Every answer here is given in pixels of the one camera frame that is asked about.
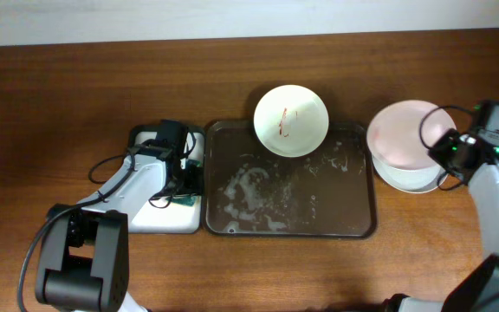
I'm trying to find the green yellow sponge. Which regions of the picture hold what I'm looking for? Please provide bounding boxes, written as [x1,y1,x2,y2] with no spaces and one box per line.
[171,159,203,208]

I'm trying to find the pale blue plate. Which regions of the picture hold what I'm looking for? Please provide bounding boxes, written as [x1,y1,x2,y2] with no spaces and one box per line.
[372,156,445,194]

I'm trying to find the pink plate with red stain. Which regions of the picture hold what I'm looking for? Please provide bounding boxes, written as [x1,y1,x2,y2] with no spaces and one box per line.
[366,100,456,170]

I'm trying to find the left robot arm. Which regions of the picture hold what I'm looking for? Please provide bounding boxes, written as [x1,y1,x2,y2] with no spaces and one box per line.
[32,148,203,311]

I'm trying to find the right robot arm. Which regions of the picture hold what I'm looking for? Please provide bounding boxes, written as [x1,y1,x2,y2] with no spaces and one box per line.
[380,129,499,311]

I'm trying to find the white sponge tray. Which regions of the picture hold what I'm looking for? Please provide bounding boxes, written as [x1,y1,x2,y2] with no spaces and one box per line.
[129,125,205,234]

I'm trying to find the dark brown serving tray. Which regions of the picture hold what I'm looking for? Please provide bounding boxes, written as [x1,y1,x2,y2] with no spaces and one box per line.
[201,120,378,239]

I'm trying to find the cream plate with red stain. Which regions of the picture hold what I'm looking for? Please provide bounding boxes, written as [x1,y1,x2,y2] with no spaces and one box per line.
[253,85,329,158]

